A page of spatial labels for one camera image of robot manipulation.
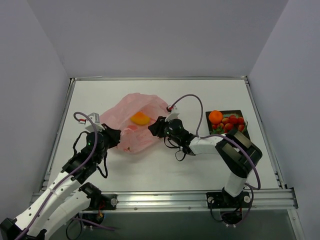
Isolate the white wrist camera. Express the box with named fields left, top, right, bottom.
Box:
left=165, top=105, right=180, bottom=122
left=78, top=112, right=104, bottom=132

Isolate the pink plastic bag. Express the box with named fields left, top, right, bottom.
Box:
left=99, top=93, right=168, bottom=154

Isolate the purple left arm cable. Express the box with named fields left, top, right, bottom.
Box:
left=14, top=111, right=116, bottom=240

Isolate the yellow fake fruit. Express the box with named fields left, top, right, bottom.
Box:
left=130, top=111, right=151, bottom=126

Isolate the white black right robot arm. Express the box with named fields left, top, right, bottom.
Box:
left=148, top=116, right=263, bottom=198

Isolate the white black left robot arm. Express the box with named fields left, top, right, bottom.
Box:
left=0, top=124, right=121, bottom=240

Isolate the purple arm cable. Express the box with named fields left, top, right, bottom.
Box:
left=14, top=111, right=116, bottom=240
left=169, top=94, right=262, bottom=226

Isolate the small cherry sprig with leaves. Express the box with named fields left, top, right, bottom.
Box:
left=211, top=122, right=225, bottom=135

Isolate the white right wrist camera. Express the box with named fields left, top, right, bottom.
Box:
left=165, top=105, right=180, bottom=122

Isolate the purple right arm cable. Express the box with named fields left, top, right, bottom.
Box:
left=169, top=94, right=262, bottom=226

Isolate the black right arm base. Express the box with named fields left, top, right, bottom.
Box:
left=206, top=190, right=251, bottom=209

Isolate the red fake berry cluster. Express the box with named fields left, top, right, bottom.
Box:
left=222, top=114, right=248, bottom=133

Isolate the aluminium front rail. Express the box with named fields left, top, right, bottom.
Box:
left=101, top=189, right=298, bottom=213

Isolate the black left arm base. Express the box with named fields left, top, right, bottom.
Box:
left=95, top=193, right=118, bottom=211

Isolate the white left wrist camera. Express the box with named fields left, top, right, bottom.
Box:
left=78, top=112, right=104, bottom=132

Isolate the orange fake fruit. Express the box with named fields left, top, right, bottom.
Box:
left=208, top=110, right=223, bottom=125

